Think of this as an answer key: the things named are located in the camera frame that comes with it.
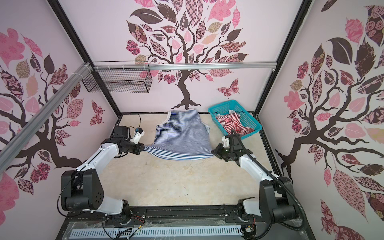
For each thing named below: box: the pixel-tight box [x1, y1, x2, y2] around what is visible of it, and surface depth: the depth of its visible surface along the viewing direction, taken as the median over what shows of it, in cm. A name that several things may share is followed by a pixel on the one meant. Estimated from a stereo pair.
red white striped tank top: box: [215, 110, 255, 136], surface depth 111 cm
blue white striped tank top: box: [144, 108, 213, 161], surface depth 106 cm
